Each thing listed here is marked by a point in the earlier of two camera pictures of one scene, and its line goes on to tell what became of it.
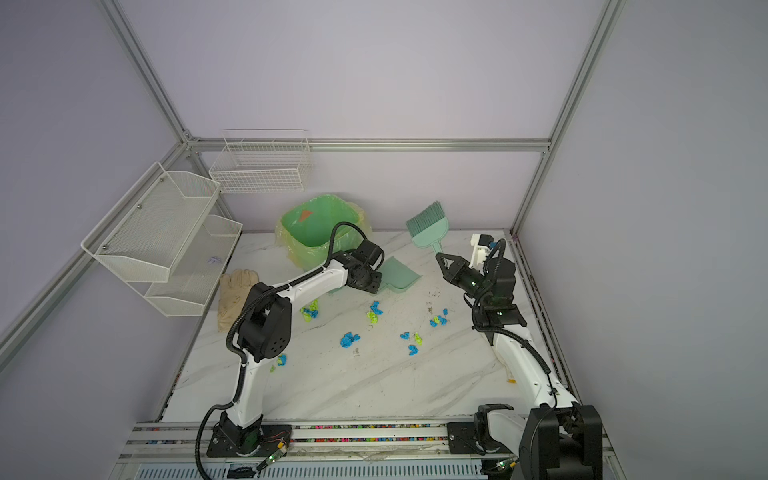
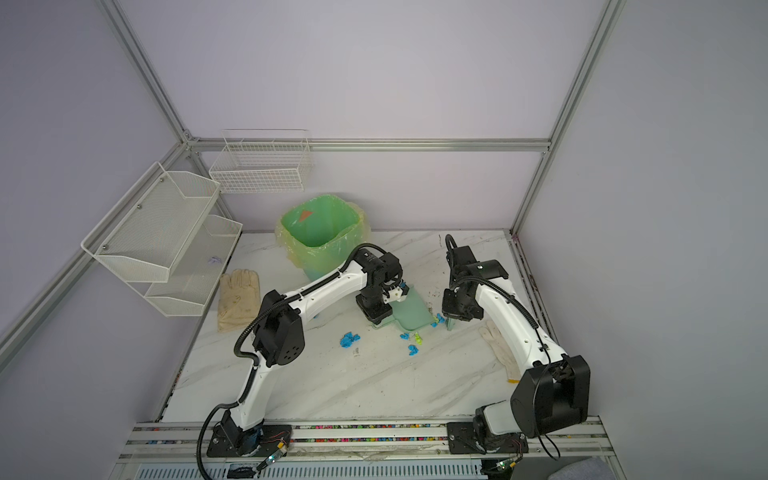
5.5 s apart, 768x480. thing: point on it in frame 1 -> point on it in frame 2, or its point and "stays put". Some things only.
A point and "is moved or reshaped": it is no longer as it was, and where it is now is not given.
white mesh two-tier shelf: x=164 y=240 stays put
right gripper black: x=456 y=270 -> x=447 y=308
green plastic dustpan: x=396 y=275 is moved or reshaped
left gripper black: x=374 y=287 -> x=377 y=316
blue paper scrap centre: x=348 y=339 stays put
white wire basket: x=255 y=161 stays put
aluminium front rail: x=376 y=442 stays put
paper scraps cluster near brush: x=437 y=320 stays put
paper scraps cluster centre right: x=413 y=348 stays put
